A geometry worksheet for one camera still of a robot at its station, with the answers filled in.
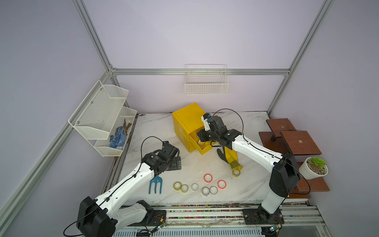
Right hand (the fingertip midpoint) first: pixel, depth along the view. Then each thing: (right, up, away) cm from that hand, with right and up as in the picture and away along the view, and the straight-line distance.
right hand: (200, 134), depth 86 cm
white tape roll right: (+8, -32, -3) cm, 33 cm away
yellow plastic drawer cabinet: (-8, +7, 0) cm, 10 cm away
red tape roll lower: (+12, -29, -1) cm, 31 cm away
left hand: (-17, -17, -6) cm, 25 cm away
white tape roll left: (-3, -30, -2) cm, 30 cm away
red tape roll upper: (+5, -26, +1) cm, 27 cm away
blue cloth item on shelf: (-49, -4, +2) cm, 49 cm away
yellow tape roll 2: (-9, -31, -2) cm, 32 cm away
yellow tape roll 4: (0, -5, -2) cm, 5 cm away
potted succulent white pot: (+51, -14, -19) cm, 56 cm away
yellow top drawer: (+2, -6, -9) cm, 11 cm away
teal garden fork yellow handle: (-26, -27, +1) cm, 38 cm away
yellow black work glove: (+20, -15, +7) cm, 26 cm away
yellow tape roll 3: (+21, -25, +2) cm, 33 cm away
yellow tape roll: (-14, -30, -1) cm, 33 cm away
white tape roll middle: (+3, -32, -3) cm, 32 cm away
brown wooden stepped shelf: (+45, -2, -6) cm, 46 cm away
